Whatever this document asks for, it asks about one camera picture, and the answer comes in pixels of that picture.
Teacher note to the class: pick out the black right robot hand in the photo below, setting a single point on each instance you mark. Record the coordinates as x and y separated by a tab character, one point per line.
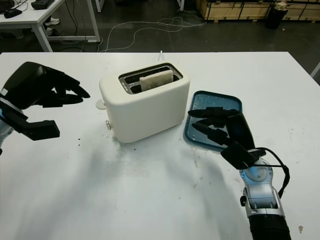
240	130

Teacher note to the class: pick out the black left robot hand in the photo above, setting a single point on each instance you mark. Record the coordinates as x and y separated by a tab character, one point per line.
25	82

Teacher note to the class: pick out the white toaster lever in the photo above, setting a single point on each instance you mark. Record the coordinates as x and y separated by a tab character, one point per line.
100	104

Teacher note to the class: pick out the slice of white bread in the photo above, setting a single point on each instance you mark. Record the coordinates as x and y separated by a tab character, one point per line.
156	80

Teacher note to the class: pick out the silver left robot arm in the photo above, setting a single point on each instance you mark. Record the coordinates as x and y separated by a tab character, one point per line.
3	132

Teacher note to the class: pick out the blue plastic tray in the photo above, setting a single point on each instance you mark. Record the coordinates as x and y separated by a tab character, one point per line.
215	100

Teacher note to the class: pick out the small silver toaster knob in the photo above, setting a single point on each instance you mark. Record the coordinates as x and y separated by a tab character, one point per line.
108	125

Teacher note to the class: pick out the white two-slot toaster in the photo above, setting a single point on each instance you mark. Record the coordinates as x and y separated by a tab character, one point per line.
147	115

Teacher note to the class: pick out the white office desk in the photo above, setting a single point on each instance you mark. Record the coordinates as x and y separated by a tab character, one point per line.
22	23

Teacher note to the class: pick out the white shoe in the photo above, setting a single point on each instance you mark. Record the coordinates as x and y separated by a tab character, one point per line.
52	21

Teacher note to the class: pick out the black computer mouse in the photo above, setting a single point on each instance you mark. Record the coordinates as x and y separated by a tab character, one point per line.
12	13

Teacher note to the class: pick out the black handheld device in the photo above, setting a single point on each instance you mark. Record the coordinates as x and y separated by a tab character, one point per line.
42	3

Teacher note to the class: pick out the white table leg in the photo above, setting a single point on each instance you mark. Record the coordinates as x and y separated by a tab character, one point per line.
315	73

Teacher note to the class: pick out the black trash bin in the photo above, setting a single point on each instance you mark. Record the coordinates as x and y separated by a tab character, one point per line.
275	17

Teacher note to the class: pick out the wooden crate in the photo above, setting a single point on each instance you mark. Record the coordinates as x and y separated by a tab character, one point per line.
237	10

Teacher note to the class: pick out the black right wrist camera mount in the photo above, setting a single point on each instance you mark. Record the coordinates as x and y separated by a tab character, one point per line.
237	155

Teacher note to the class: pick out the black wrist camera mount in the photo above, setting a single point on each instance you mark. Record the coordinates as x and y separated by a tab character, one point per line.
237	155
37	130

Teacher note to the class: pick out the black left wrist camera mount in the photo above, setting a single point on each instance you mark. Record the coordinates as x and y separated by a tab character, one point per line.
37	130

